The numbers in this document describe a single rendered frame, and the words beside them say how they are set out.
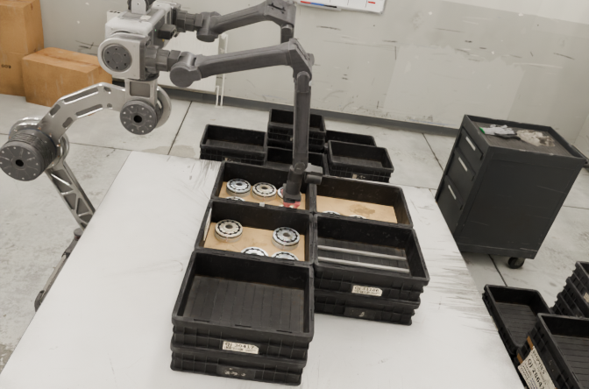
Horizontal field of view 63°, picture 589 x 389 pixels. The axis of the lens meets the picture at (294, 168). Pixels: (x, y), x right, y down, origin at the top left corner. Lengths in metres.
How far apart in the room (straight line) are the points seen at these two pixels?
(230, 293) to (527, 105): 4.38
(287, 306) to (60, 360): 0.69
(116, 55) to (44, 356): 0.92
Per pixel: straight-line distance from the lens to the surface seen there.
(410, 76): 4.99
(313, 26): 4.71
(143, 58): 1.60
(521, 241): 3.48
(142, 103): 1.93
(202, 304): 1.60
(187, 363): 1.57
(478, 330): 1.99
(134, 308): 1.77
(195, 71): 1.57
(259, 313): 1.59
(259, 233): 1.88
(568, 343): 2.52
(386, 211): 2.18
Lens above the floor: 1.99
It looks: 30 degrees down
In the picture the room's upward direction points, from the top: 10 degrees clockwise
